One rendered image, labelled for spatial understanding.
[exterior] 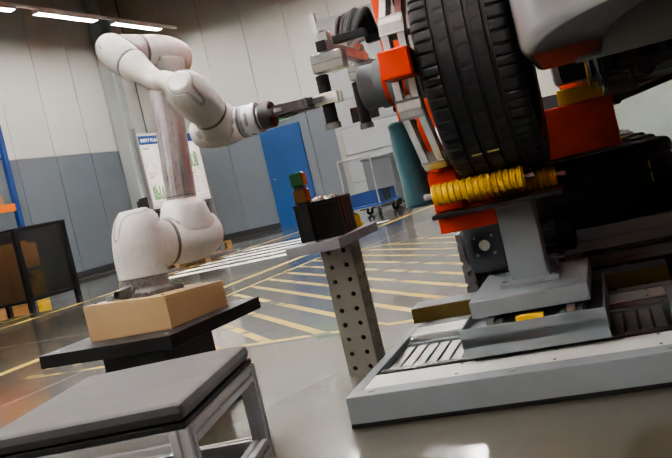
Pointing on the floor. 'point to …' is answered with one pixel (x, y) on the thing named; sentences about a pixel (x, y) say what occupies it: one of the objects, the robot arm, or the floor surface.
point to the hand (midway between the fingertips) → (328, 98)
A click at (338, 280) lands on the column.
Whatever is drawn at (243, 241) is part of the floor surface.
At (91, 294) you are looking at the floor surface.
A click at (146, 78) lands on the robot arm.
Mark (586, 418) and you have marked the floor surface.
